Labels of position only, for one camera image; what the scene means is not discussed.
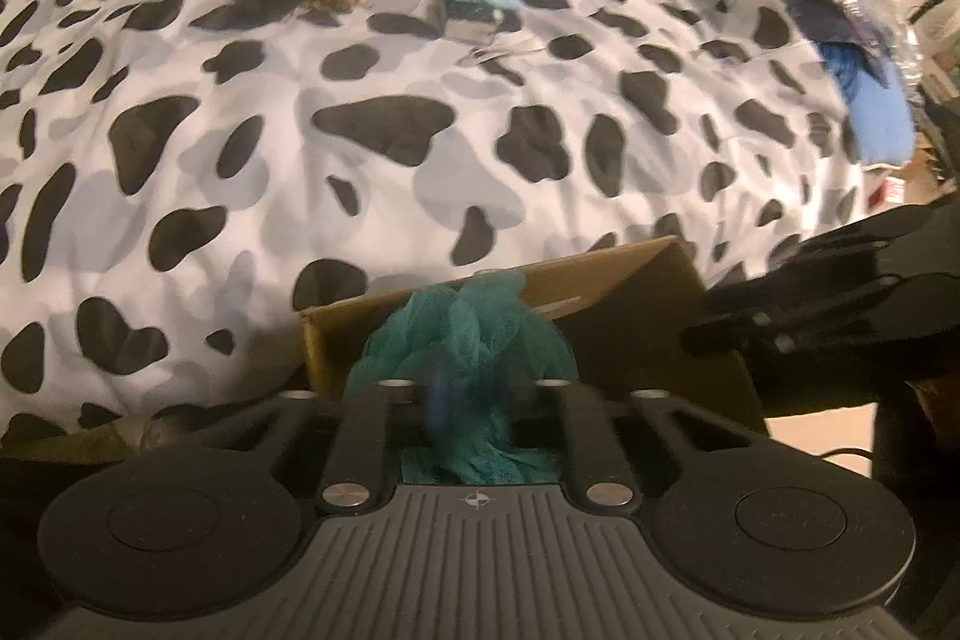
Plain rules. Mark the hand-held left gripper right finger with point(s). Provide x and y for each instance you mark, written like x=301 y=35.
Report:
x=559 y=419

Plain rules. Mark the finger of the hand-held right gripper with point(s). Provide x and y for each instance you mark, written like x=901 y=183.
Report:
x=855 y=242
x=787 y=317

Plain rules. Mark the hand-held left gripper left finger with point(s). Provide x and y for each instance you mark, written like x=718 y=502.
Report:
x=397 y=419

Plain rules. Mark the teal mesh bath sponge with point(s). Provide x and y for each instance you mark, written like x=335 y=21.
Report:
x=465 y=325

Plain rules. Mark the cardboard box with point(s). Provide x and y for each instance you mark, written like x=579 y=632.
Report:
x=652 y=325

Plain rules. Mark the bright blue cloth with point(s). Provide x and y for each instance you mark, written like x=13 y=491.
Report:
x=877 y=108

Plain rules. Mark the dark navy cloth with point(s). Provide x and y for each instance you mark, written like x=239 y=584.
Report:
x=817 y=3

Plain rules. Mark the cow print blanket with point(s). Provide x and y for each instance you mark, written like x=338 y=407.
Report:
x=225 y=100

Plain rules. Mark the small white object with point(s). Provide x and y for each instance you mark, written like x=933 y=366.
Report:
x=499 y=51

